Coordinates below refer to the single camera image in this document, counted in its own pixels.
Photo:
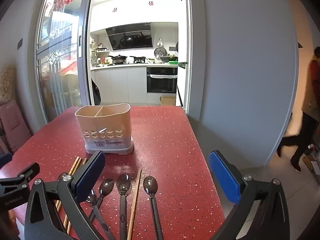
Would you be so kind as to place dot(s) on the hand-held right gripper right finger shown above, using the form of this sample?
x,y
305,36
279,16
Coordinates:
x,y
223,177

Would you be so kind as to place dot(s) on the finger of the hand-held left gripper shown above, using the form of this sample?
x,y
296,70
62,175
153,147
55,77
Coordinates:
x,y
22,173
5,160

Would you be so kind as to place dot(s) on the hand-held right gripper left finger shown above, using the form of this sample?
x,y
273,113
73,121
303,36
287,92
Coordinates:
x,y
93,172

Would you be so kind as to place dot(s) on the metal spoon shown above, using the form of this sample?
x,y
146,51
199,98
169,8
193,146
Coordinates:
x,y
106,187
150,185
123,183

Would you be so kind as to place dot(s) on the black plastic spoon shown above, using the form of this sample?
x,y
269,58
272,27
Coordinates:
x,y
92,198

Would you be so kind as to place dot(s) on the beige plastic utensil holder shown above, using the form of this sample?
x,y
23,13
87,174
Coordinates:
x,y
105,120

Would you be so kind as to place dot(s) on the beige beaded cushion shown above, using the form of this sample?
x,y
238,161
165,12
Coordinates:
x,y
7,85

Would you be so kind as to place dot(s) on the black bag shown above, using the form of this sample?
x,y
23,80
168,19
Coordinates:
x,y
96,92

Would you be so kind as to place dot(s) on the white kitchen counter cabinet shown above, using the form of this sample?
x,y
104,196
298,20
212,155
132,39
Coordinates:
x,y
120,85

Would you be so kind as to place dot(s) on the cardboard box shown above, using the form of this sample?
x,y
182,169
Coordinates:
x,y
168,100

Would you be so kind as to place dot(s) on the black built-in oven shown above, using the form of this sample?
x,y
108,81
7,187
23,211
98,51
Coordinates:
x,y
162,80

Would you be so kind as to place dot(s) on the seasoning bottle rack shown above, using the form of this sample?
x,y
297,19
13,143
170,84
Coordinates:
x,y
98,56

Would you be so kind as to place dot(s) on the black wok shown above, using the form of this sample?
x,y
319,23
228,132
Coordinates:
x,y
118,58

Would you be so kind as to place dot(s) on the sliding glass door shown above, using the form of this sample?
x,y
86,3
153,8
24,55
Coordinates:
x,y
62,55

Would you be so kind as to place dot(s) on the black frying pan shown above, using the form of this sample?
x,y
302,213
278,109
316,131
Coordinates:
x,y
137,59

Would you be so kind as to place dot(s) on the round metal steamer rack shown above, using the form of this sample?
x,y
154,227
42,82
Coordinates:
x,y
160,52

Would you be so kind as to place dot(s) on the black range hood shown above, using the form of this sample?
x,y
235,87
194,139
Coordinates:
x,y
130,36

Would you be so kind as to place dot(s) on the dark wall switch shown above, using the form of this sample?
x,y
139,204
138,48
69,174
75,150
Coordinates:
x,y
20,43

